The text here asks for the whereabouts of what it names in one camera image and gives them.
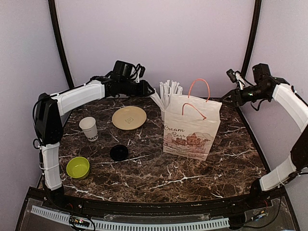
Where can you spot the cream bear paper bag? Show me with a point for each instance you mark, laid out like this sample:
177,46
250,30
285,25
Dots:
190,125

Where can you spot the white paper cups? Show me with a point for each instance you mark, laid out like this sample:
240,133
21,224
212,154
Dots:
88,126

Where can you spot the black corner frame post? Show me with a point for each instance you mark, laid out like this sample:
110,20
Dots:
252,36

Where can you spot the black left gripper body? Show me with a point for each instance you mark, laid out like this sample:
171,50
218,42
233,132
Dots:
126,88

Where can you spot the green plastic bowl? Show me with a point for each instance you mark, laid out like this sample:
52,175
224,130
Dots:
78,168

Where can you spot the white paper straw cup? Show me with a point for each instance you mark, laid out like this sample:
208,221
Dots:
163,114

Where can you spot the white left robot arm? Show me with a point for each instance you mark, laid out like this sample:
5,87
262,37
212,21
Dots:
49,110

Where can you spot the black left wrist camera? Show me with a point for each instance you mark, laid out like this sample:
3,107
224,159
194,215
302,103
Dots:
123,69

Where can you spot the white perforated cable rail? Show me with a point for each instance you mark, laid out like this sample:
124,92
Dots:
129,223

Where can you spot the black left frame post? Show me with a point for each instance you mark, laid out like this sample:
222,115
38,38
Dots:
59,42

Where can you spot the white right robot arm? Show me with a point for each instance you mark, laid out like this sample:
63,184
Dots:
277,89

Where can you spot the beige bear plate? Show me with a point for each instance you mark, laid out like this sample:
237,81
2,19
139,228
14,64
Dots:
129,118

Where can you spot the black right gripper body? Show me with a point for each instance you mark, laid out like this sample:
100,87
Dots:
257,95

